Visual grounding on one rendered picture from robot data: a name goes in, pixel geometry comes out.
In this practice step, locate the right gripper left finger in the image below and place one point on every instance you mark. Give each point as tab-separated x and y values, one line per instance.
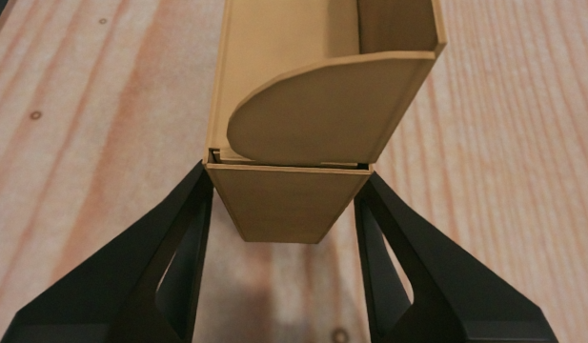
110	296

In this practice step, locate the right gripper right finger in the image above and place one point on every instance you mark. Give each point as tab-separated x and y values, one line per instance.
457	298

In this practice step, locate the brown cardboard box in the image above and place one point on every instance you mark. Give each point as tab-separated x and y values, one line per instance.
290	125

